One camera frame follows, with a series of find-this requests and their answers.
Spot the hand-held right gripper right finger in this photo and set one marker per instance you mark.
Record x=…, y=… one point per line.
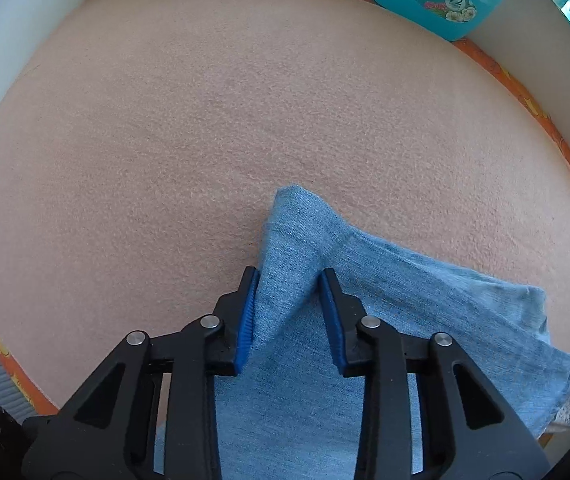
x=329, y=320

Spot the blue denim pants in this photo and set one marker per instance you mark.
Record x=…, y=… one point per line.
x=415, y=300

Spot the beige fleece blanket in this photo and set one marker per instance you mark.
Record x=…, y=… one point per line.
x=215, y=135

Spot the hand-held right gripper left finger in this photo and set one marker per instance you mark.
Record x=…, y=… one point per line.
x=247, y=315

